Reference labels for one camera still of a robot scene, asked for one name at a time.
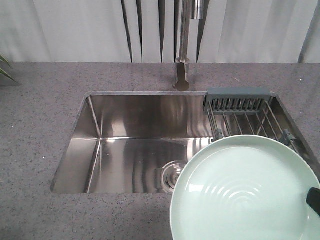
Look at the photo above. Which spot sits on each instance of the round steel sink drain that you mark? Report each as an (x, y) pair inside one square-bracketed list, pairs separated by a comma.
[(170, 174)]

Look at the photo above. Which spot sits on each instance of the stainless steel sink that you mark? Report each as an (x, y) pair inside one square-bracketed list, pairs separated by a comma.
[(121, 141)]

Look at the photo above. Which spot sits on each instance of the light green round plate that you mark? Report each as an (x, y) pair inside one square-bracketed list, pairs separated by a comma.
[(245, 187)]

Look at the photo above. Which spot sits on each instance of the white pleated curtain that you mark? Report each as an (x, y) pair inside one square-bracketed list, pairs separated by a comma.
[(148, 31)]

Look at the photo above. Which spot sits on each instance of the grey sink dish rack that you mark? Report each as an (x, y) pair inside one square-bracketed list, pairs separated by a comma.
[(254, 111)]

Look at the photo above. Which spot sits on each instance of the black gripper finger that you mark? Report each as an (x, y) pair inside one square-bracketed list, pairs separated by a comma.
[(313, 199)]

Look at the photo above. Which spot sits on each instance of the stainless steel faucet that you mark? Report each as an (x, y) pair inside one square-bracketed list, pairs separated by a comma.
[(191, 10)]

